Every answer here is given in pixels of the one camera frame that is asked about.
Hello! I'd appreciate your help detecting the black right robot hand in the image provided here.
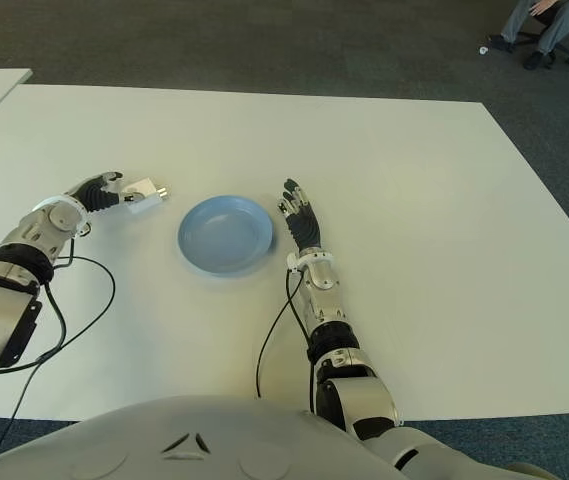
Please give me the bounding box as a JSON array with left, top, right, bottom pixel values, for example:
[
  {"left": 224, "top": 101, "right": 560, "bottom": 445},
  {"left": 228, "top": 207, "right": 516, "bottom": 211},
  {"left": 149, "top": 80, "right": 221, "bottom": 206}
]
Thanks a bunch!
[{"left": 277, "top": 177, "right": 324, "bottom": 250}]

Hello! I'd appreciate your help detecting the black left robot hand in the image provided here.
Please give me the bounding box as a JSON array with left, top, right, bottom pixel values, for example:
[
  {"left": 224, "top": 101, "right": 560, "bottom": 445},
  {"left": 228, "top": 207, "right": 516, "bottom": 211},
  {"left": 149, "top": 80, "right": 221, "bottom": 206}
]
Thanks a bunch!
[{"left": 66, "top": 171, "right": 138, "bottom": 214}]

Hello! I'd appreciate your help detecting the white charger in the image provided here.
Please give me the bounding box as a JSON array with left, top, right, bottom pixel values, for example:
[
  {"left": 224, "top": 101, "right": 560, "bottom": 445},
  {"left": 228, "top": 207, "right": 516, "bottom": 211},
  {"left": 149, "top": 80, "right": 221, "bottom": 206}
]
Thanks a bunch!
[{"left": 122, "top": 177, "right": 171, "bottom": 216}]

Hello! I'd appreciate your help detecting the blue plate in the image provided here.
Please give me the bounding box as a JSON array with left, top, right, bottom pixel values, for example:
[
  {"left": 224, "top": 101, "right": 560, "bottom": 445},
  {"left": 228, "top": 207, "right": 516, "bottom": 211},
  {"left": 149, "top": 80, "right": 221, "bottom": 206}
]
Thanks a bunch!
[{"left": 178, "top": 195, "right": 274, "bottom": 277}]

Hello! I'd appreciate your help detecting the grey robot torso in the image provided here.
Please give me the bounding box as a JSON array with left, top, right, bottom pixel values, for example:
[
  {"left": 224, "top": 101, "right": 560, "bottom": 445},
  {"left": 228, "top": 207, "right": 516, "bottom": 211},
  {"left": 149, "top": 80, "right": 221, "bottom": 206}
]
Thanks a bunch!
[{"left": 0, "top": 393, "right": 560, "bottom": 480}]

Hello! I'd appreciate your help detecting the black office chair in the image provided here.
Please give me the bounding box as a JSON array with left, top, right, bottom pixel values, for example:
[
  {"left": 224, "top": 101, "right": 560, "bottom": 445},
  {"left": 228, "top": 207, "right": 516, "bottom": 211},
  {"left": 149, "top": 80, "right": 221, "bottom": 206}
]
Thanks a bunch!
[{"left": 513, "top": 0, "right": 569, "bottom": 64}]

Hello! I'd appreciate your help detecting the seated person in grey trousers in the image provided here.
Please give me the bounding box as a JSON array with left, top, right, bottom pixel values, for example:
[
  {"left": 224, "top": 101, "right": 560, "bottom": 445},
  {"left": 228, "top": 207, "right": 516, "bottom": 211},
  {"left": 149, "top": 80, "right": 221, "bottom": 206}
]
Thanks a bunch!
[{"left": 487, "top": 0, "right": 569, "bottom": 71}]

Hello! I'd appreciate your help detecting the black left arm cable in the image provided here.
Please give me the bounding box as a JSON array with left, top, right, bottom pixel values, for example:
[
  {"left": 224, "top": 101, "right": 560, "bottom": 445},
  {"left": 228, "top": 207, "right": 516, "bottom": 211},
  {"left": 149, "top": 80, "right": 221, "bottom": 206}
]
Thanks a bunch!
[{"left": 0, "top": 234, "right": 117, "bottom": 451}]

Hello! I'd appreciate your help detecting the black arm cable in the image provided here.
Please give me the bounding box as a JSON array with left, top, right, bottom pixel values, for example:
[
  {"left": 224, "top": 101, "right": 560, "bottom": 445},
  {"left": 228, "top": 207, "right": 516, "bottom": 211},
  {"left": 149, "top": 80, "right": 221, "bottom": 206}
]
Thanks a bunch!
[
  {"left": 255, "top": 269, "right": 315, "bottom": 414},
  {"left": 0, "top": 234, "right": 117, "bottom": 451}
]

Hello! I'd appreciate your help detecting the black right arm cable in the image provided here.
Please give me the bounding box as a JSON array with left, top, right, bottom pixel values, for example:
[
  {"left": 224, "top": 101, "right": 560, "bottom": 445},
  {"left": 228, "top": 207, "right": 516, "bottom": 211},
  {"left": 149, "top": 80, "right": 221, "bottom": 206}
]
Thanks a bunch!
[{"left": 255, "top": 269, "right": 315, "bottom": 414}]

